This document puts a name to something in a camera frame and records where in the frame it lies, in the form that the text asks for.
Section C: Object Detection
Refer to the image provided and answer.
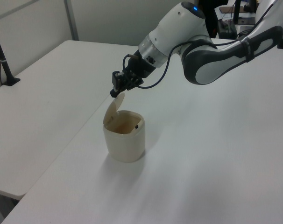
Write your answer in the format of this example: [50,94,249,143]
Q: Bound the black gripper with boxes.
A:
[109,49,156,98]

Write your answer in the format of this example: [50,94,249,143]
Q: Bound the beige trash bin with lid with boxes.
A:
[102,92,146,163]

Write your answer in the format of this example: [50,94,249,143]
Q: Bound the black box on desk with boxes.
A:
[217,19,238,39]

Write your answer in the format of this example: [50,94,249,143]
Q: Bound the black monitor stand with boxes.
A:
[233,0,241,24]

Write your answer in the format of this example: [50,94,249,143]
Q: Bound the white background desk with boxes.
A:
[213,4,259,39]

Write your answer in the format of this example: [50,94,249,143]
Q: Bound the aluminium wall frame post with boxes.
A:
[63,0,80,41]

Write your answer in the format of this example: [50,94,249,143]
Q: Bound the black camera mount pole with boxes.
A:
[0,20,21,87]

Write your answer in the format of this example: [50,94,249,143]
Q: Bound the black cable strap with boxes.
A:
[242,38,252,63]

